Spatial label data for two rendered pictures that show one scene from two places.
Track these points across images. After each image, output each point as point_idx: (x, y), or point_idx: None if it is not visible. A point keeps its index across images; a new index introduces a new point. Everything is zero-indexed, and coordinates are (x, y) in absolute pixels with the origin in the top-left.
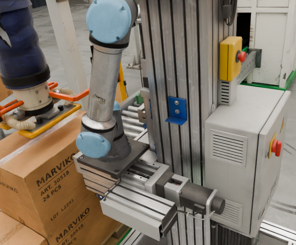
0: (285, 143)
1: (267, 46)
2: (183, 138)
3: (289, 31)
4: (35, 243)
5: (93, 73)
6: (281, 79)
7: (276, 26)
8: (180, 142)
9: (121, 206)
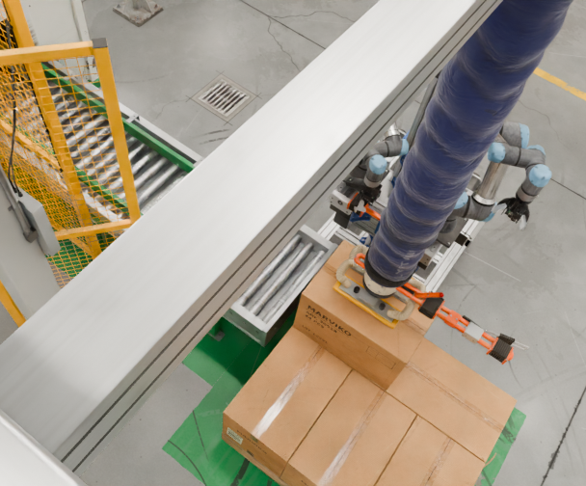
0: (209, 134)
1: (58, 41)
2: None
3: (80, 4)
4: (427, 342)
5: (505, 171)
6: (91, 70)
7: (59, 8)
8: None
9: (476, 228)
